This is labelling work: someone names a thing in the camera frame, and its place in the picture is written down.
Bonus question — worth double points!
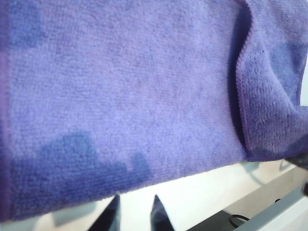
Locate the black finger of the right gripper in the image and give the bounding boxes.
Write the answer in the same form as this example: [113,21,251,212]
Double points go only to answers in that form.
[285,151,308,172]

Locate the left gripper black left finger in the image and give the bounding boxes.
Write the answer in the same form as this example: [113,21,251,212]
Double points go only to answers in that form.
[90,193,121,231]

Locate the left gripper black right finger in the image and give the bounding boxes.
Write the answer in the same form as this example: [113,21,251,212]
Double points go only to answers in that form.
[149,194,178,231]

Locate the purple microfiber cloth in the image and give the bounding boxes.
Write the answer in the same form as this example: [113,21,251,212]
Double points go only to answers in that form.
[0,0,308,221]

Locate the black cable under table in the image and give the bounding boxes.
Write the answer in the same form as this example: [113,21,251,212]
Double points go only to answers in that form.
[229,213,251,228]

